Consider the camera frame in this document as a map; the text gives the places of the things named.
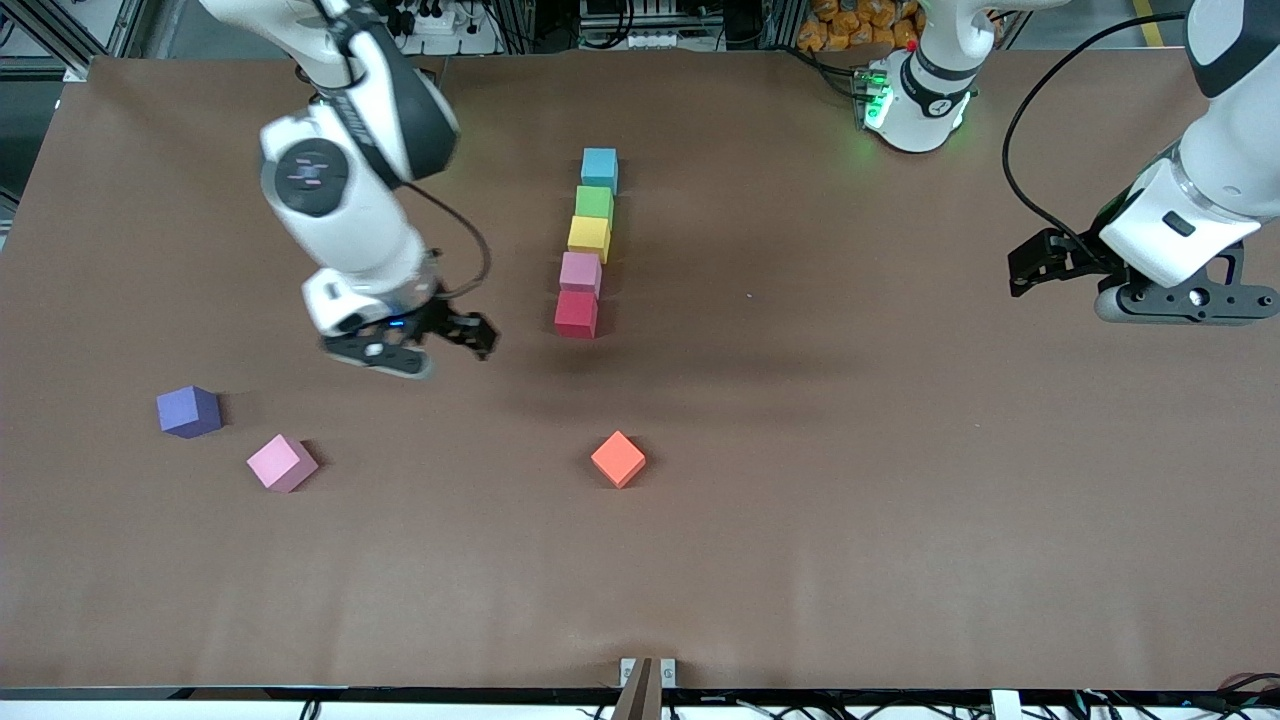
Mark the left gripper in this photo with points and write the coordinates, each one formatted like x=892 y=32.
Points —
x=1077 y=257

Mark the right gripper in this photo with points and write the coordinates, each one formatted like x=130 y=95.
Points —
x=443 y=320

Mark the red foam cube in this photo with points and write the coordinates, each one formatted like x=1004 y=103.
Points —
x=576 y=313

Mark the pink foam cube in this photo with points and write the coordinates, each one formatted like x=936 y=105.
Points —
x=281 y=461
x=580 y=272

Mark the yellow foam cube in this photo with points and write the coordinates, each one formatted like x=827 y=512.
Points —
x=589 y=236

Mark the green foam cube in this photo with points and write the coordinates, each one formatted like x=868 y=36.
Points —
x=595 y=201

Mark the light blue foam cube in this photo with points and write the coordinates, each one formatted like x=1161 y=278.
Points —
x=600 y=168

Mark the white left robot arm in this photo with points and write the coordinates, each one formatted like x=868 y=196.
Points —
x=930 y=90

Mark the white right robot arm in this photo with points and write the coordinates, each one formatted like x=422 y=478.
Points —
x=350 y=190

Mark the orange foam cube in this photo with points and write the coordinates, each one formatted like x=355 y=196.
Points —
x=618 y=457

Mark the purple foam cube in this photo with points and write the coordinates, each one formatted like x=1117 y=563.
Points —
x=186 y=410

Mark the white power strip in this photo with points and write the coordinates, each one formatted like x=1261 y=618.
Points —
x=445 y=30

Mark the orange bag pile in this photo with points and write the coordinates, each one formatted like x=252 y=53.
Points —
x=850 y=25

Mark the white equipment box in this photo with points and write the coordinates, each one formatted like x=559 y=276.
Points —
x=640 y=25

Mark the small white plastic box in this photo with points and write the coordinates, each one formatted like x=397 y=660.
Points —
x=1005 y=705

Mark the aluminium frame bracket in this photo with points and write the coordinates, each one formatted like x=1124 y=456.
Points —
x=645 y=672

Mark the aluminium frame profile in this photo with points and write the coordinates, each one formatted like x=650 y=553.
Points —
x=75 y=68

